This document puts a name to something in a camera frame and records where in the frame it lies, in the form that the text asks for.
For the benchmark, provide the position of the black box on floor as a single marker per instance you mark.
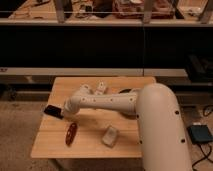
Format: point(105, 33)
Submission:
point(199, 134)

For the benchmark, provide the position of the long background workbench shelf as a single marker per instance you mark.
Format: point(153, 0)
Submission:
point(159, 38)

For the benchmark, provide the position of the black eraser block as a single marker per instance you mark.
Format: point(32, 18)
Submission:
point(53, 111)

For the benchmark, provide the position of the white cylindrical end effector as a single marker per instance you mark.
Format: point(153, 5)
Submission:
point(69, 109)

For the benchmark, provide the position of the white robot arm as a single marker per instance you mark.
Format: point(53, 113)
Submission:
point(161, 129)

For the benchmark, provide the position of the dark red oblong object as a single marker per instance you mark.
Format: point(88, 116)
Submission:
point(70, 135)

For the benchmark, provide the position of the green bowl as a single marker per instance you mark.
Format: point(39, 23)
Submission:
point(126, 114)

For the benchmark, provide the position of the wooden table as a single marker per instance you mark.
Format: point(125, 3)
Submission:
point(50, 140)

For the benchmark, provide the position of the white tube bottle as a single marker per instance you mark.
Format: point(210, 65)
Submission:
point(101, 88)

